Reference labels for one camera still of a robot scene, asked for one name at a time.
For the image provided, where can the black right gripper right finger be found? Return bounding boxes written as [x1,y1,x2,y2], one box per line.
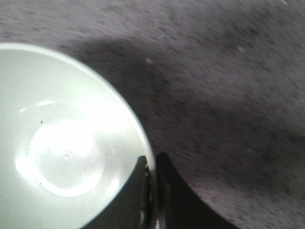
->
[156,153,237,229]

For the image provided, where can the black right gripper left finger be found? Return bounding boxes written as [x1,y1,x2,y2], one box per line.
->
[84,156,152,229]

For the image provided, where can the light green bowl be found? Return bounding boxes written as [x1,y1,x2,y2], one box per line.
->
[0,42,157,229]

